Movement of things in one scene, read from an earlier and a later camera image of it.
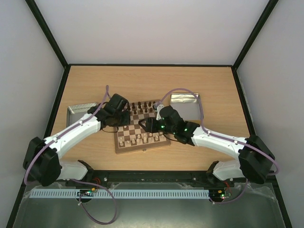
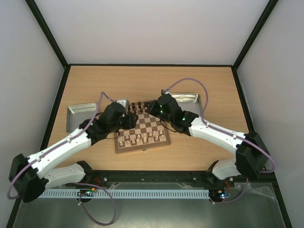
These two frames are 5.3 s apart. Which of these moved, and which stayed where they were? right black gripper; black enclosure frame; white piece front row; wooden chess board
Moved: right black gripper
Stayed: black enclosure frame; white piece front row; wooden chess board
